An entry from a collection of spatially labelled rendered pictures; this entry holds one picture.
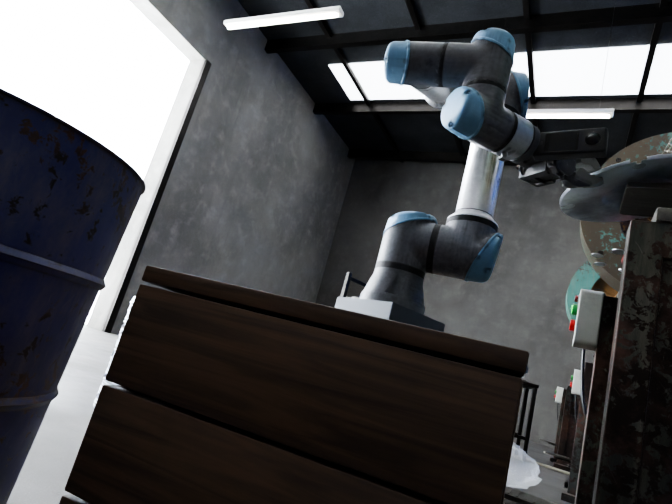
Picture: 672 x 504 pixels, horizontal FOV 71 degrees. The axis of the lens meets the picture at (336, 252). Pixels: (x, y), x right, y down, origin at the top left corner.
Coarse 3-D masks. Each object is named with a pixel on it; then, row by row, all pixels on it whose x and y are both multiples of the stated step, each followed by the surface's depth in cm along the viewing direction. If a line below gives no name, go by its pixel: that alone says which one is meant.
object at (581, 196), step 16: (656, 160) 84; (608, 176) 89; (624, 176) 89; (640, 176) 89; (656, 176) 89; (576, 192) 96; (592, 192) 96; (608, 192) 97; (576, 208) 103; (592, 208) 103; (608, 208) 103
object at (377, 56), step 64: (256, 0) 585; (320, 0) 556; (384, 0) 530; (448, 0) 506; (512, 0) 485; (576, 0) 465; (640, 0) 446; (320, 64) 676; (384, 128) 792; (576, 128) 661; (640, 128) 625
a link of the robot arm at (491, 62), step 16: (480, 32) 80; (496, 32) 79; (448, 48) 80; (464, 48) 80; (480, 48) 79; (496, 48) 78; (512, 48) 79; (448, 64) 80; (464, 64) 79; (480, 64) 78; (496, 64) 78; (512, 64) 81; (448, 80) 82; (464, 80) 81; (480, 80) 78; (496, 80) 77
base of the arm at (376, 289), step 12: (384, 264) 106; (396, 264) 104; (372, 276) 107; (384, 276) 104; (396, 276) 103; (408, 276) 104; (420, 276) 106; (372, 288) 104; (384, 288) 102; (396, 288) 103; (408, 288) 102; (420, 288) 105; (384, 300) 101; (396, 300) 101; (408, 300) 101; (420, 300) 103; (420, 312) 103
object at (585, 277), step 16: (576, 272) 377; (592, 272) 373; (576, 288) 373; (592, 288) 376; (608, 288) 372; (560, 400) 412; (560, 416) 409; (560, 432) 367; (560, 448) 361; (560, 464) 357
